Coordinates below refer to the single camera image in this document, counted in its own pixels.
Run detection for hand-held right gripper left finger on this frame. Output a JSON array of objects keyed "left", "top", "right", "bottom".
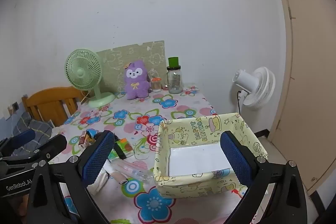
[{"left": 25, "top": 130, "right": 115, "bottom": 224}]

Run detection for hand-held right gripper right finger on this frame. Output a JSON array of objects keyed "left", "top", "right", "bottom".
[{"left": 220, "top": 131, "right": 308, "bottom": 224}]

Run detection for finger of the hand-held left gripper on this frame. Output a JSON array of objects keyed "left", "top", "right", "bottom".
[
  {"left": 0, "top": 128, "right": 36, "bottom": 154},
  {"left": 0, "top": 134, "right": 68, "bottom": 170}
]

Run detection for green tissue packet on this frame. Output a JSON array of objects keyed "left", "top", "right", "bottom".
[{"left": 109, "top": 138, "right": 134, "bottom": 160}]

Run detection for yellow printed fabric storage box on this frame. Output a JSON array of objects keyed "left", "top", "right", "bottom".
[{"left": 153, "top": 113, "right": 269, "bottom": 199}]

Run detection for grey plaid bedding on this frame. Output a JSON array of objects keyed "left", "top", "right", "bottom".
[{"left": 5, "top": 111, "right": 53, "bottom": 156}]

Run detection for red and white small packet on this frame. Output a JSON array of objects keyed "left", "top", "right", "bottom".
[{"left": 78, "top": 129, "right": 98, "bottom": 149}]

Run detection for white cloth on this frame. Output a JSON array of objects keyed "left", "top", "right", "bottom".
[{"left": 88, "top": 165, "right": 110, "bottom": 194}]

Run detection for black rectangular object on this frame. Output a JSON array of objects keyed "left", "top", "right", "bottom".
[{"left": 115, "top": 139, "right": 128, "bottom": 160}]

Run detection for clear plastic bag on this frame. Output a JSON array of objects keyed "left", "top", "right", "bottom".
[{"left": 109, "top": 157, "right": 154, "bottom": 184}]

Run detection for white fan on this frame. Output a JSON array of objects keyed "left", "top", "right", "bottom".
[{"left": 232, "top": 67, "right": 276, "bottom": 110}]

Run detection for green desk fan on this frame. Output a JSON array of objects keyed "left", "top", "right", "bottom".
[{"left": 65, "top": 49, "right": 116, "bottom": 108}]

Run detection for purple plush toy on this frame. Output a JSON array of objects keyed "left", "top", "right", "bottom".
[{"left": 124, "top": 60, "right": 152, "bottom": 101}]

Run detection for floral tablecloth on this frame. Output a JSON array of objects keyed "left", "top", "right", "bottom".
[{"left": 50, "top": 86, "right": 263, "bottom": 224}]

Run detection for small clear glass cup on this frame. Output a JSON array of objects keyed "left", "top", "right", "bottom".
[{"left": 150, "top": 77, "right": 162, "bottom": 92}]

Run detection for green printed foam board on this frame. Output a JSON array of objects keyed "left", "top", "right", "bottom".
[{"left": 96, "top": 40, "right": 165, "bottom": 94}]

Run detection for beige wooden door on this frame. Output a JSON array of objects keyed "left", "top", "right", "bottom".
[{"left": 265, "top": 0, "right": 336, "bottom": 195}]

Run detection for glass handled jar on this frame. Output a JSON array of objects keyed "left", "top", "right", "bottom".
[{"left": 167, "top": 66, "right": 182, "bottom": 94}]

